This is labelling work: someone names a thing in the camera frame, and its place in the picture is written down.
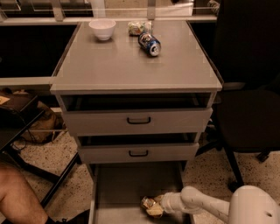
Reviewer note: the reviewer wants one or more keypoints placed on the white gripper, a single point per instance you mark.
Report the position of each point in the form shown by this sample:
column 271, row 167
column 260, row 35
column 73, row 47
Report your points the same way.
column 168, row 201

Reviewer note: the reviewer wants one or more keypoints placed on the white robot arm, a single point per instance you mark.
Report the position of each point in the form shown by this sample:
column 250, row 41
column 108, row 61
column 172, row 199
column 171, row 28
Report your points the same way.
column 248, row 205

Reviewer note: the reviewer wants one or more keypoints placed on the bottom grey drawer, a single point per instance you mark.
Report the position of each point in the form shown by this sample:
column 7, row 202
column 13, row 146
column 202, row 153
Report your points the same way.
column 119, row 189

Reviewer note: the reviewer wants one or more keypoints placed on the grey drawer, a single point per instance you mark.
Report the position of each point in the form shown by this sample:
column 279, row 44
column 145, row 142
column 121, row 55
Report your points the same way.
column 115, row 149
column 119, row 189
column 106, row 114

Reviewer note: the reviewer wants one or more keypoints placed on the middle grey drawer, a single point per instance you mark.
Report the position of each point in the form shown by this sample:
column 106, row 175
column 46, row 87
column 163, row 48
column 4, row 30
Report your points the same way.
column 115, row 149

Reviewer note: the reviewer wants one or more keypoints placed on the top grey drawer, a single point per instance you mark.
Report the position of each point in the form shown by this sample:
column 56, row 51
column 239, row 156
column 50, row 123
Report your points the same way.
column 106, row 114

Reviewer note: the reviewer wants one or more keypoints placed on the grey drawer cabinet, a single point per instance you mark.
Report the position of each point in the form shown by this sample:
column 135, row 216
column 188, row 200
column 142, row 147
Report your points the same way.
column 120, row 67

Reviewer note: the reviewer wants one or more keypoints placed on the blue soda can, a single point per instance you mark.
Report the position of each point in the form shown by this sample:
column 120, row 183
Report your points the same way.
column 150, row 44

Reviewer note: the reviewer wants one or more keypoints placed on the black office chair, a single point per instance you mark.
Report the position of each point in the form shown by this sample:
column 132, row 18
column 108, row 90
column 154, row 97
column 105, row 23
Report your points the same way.
column 246, row 53

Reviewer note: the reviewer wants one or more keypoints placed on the brown bag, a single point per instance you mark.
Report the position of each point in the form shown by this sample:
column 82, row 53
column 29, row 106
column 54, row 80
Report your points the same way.
column 41, row 123

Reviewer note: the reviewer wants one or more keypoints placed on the person's bare leg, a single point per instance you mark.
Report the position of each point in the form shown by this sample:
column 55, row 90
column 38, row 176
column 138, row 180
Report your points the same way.
column 18, row 202

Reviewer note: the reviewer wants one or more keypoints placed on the black side table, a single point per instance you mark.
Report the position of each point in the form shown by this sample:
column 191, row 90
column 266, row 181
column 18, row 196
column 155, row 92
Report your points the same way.
column 8, row 136

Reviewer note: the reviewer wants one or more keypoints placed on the crumpled snack bag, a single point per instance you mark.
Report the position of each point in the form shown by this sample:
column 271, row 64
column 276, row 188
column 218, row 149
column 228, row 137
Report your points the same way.
column 135, row 28

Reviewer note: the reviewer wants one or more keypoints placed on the white bowl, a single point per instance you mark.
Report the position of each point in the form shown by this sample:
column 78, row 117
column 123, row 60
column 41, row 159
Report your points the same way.
column 103, row 28

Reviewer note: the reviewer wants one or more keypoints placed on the black middle drawer handle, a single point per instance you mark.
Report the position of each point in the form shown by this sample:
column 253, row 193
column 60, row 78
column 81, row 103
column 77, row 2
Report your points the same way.
column 138, row 154

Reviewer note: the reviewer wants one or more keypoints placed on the black drawer handle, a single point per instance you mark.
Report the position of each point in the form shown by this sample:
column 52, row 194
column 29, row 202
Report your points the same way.
column 140, row 121
column 138, row 154

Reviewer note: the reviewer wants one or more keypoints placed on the black top drawer handle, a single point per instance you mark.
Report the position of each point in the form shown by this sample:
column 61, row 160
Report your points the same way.
column 140, row 121

